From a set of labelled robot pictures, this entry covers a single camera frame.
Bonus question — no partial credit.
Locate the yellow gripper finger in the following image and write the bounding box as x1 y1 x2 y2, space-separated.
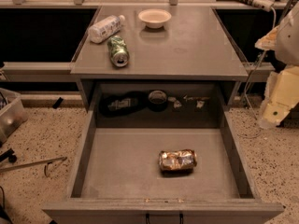
258 66 299 129
255 26 278 50

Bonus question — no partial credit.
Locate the crushed orange soda can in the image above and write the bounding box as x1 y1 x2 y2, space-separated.
159 149 197 172

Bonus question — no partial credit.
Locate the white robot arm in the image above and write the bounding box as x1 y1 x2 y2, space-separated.
255 3 299 129

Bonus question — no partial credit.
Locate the grey counter cabinet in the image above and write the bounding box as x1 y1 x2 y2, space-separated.
72 4 247 128

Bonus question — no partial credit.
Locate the green soda can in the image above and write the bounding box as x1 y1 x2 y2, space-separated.
107 35 130 67

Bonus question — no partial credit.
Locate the grey open top drawer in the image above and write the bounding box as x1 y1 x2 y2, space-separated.
43 111 283 224

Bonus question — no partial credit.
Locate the white paper bowl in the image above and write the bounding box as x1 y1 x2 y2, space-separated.
138 9 172 29

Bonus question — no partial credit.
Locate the clear plastic water bottle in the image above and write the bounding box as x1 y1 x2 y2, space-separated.
88 15 125 44

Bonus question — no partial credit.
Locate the metal rod on floor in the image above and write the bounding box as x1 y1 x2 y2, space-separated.
0 157 67 176

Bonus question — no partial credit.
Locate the clear plastic storage bin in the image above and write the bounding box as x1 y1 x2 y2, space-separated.
0 88 28 146

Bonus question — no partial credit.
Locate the white cable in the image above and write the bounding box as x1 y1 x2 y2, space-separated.
238 7 278 140

